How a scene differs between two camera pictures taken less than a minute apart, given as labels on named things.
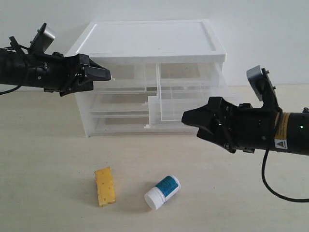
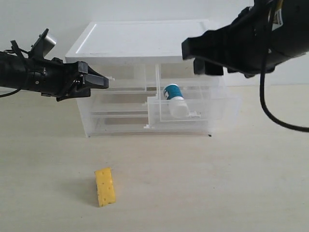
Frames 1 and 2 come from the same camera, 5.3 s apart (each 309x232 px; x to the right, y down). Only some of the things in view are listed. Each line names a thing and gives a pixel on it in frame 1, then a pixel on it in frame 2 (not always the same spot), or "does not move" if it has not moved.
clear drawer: [129, 77] does not move
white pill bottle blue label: [168, 187] -> [178, 108]
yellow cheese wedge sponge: [105, 186] does not move
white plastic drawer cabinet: [159, 69] does not move
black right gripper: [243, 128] -> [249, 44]
